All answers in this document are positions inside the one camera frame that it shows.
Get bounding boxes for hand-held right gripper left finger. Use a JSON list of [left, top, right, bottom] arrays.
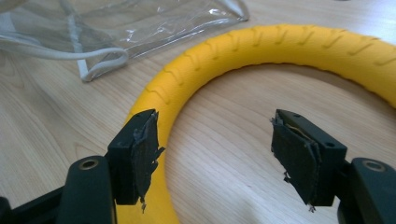
[[106, 108, 166, 215]]

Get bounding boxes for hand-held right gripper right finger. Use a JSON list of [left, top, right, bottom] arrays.
[[270, 108, 348, 214]]

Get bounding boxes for yellow foam ring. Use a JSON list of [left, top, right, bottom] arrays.
[[115, 23, 396, 224]]

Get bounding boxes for clear plastic bag white trim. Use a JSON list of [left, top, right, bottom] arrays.
[[0, 0, 250, 83]]

